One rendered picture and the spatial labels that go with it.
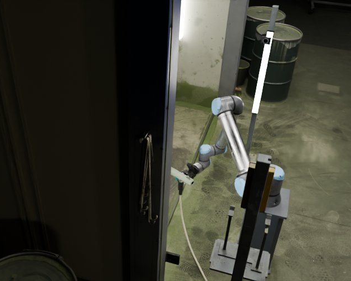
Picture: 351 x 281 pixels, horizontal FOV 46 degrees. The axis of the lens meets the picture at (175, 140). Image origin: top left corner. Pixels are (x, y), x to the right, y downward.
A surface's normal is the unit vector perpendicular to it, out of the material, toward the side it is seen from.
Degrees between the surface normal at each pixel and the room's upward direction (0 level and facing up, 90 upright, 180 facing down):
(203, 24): 90
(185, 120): 0
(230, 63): 90
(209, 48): 90
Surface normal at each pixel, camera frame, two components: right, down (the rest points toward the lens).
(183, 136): 0.05, -0.81
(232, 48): -0.28, 0.55
